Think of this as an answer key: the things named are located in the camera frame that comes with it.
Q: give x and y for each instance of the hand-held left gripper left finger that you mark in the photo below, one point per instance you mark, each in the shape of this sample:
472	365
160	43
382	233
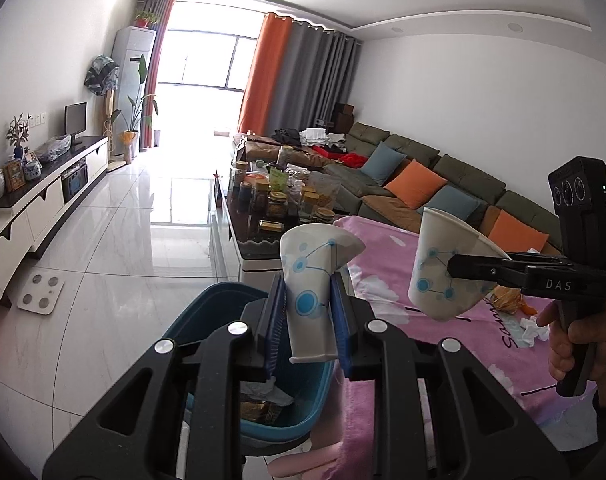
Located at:
275	320

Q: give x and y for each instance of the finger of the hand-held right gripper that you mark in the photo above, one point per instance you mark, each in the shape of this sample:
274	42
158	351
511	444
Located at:
483	267
543	260

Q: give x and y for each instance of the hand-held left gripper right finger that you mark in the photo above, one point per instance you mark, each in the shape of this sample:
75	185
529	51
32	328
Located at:
340	320

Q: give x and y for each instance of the blue dotted paper cup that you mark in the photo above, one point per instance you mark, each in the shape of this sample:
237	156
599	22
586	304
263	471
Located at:
433	270
308	280

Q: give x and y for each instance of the blue plastic bin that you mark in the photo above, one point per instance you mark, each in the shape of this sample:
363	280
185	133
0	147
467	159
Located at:
218	305

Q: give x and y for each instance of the person's right hand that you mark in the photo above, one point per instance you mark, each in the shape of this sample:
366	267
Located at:
563	355

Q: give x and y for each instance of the orange cushion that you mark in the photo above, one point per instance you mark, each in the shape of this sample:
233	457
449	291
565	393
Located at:
413	185
515	232

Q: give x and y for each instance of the gold foil wrapper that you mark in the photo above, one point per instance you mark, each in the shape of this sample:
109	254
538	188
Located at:
257	410
508	302

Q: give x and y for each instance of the blue cushion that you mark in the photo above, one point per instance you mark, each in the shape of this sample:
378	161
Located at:
455	202
383	162

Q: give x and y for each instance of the small white crumpled tissue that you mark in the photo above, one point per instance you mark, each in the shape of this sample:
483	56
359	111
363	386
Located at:
530	331

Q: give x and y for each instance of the black glass coffee table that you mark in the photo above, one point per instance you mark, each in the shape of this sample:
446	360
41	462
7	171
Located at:
253	245

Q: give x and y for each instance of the green sectional sofa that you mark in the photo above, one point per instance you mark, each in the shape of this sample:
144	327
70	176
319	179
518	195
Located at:
463	175

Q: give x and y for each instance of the pink floral tablecloth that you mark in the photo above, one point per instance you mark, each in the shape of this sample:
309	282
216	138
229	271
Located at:
483	370

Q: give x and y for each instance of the group of food jars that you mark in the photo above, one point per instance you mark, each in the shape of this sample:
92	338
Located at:
278	195

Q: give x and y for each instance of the red cloth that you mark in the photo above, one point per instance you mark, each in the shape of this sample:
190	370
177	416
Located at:
353	160

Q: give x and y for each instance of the black clothes pile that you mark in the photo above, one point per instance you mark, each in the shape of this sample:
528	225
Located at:
285	135

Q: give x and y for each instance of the white clothes pile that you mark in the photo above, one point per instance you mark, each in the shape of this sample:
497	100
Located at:
323	135

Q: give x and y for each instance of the brown box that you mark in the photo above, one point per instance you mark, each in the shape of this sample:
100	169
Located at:
343	115

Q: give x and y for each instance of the white bathroom scale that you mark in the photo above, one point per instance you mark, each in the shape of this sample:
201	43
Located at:
40	294

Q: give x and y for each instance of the orange curtain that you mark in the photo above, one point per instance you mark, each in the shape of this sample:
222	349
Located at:
263	75

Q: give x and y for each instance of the tall leafy potted plant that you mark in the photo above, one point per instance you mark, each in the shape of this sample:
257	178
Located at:
140	110

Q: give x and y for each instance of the white black tv cabinet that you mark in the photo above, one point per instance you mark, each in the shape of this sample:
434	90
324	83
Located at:
38	210

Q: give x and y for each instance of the large window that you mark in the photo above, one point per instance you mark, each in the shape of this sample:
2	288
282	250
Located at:
208	60

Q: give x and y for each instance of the striped red grey curtain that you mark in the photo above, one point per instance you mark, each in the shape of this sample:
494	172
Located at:
155	75

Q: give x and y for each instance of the clear plastic bag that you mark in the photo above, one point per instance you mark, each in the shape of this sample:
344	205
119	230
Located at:
55	147

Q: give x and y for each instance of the black monitor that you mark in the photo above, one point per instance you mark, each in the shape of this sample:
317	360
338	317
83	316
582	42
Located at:
76	120

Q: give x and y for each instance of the blue white porcelain vase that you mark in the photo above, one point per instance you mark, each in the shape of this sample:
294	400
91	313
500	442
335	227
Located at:
32	169

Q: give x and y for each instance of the white standing air conditioner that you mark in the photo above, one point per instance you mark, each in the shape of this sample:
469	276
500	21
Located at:
130	60

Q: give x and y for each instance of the covered standing fan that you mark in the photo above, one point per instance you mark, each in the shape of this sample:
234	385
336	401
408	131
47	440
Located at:
102	74

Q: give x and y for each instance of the plant in blue vase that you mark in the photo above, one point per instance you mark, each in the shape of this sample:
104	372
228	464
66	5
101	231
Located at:
18	135

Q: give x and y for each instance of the small potted green plant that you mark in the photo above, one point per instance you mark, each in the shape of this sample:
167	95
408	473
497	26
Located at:
145	17

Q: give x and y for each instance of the picture frame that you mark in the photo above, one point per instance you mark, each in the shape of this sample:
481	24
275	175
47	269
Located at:
14	176

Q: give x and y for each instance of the white wall socket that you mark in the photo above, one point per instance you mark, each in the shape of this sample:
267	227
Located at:
39	120

